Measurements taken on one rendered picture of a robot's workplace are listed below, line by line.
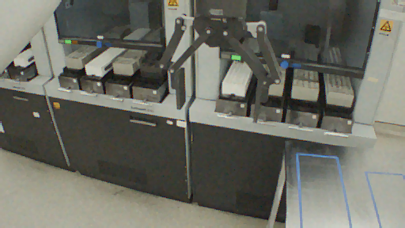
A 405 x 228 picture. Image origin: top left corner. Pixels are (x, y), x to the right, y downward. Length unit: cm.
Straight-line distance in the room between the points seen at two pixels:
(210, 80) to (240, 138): 30
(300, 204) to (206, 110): 67
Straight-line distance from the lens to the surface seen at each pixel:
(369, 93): 138
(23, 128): 224
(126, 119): 158
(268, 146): 141
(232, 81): 134
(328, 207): 91
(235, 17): 45
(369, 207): 96
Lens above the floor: 149
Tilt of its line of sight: 33 degrees down
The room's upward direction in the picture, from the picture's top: straight up
